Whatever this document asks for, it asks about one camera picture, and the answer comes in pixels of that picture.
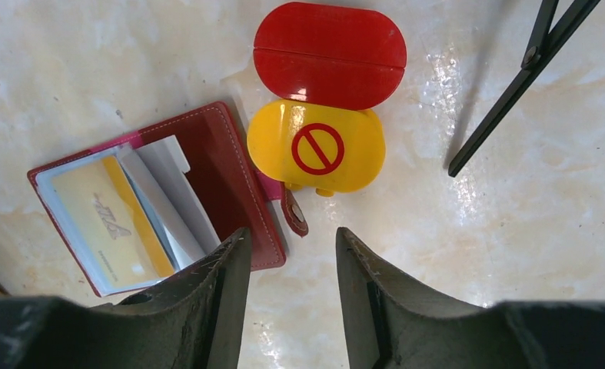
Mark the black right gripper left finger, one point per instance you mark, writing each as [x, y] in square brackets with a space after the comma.
[193, 319]

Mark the red leather card holder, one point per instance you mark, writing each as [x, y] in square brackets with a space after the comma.
[193, 178]

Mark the red yellow plastic case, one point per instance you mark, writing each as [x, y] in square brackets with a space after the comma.
[328, 66]

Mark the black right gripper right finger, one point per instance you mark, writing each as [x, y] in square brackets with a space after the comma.
[392, 320]

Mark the black mini tripod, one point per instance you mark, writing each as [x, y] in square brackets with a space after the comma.
[545, 41]

